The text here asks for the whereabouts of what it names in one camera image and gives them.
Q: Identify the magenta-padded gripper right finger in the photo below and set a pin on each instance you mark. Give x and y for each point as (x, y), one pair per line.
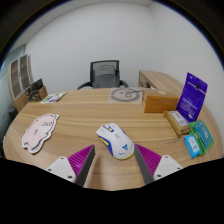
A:
(166, 165)

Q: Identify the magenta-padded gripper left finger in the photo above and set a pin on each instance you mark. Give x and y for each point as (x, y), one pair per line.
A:
(62, 166)

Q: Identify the white blue yellow computer mouse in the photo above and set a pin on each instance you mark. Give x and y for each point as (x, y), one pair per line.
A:
(116, 141)

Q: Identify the pink pig-shaped mouse pad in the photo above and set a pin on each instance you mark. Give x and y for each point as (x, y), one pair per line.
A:
(38, 131)

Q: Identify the blue wipes packet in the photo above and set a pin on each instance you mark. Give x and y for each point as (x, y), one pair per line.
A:
(192, 146)

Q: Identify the tan wrapped packet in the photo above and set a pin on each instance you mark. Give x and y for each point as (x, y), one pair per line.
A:
(178, 122)

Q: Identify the green wipes packet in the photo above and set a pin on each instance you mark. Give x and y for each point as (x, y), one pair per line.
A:
(204, 135)

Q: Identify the white green purple leaflet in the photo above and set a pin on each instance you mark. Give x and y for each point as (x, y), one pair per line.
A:
(53, 97)

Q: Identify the purple pouch package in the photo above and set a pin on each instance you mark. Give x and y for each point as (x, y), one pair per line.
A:
(192, 96)

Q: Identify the brown printed cardboard box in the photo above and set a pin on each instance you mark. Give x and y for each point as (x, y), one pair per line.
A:
(39, 96)

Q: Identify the grey circle print mat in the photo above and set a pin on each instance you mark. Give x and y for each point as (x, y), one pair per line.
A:
(125, 95)

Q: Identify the wooden side desk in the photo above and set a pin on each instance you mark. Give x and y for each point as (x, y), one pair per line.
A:
(163, 81)

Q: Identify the dark box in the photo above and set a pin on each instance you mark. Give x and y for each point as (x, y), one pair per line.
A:
(36, 85)

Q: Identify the wooden shelf unit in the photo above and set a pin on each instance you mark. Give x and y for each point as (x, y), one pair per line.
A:
(20, 81)

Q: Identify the grey backpack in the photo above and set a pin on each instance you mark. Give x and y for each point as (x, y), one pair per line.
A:
(106, 76)

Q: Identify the black mesh office chair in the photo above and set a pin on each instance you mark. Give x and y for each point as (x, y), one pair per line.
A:
(96, 63)

